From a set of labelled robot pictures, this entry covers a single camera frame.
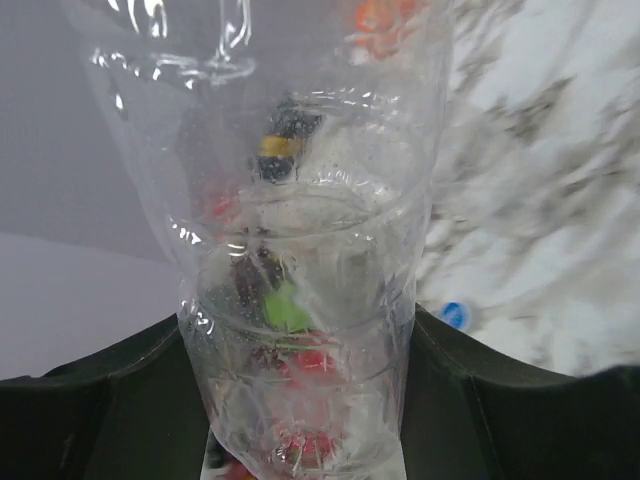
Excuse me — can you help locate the blue cap near basket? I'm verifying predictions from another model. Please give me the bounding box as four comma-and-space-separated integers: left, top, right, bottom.
438, 299, 481, 332

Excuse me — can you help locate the black gold can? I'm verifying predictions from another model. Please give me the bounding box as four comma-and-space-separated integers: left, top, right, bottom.
249, 97, 323, 184

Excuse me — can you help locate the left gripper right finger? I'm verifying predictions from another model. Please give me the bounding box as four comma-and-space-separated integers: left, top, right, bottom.
401, 307, 639, 480

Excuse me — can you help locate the clear bottle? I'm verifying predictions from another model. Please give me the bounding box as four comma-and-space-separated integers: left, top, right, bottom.
63, 1, 453, 479

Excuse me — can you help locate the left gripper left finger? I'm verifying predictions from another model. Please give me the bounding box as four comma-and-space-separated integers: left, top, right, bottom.
1, 317, 209, 479

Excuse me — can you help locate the orange razor box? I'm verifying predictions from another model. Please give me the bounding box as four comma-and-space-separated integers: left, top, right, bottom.
348, 0, 429, 60

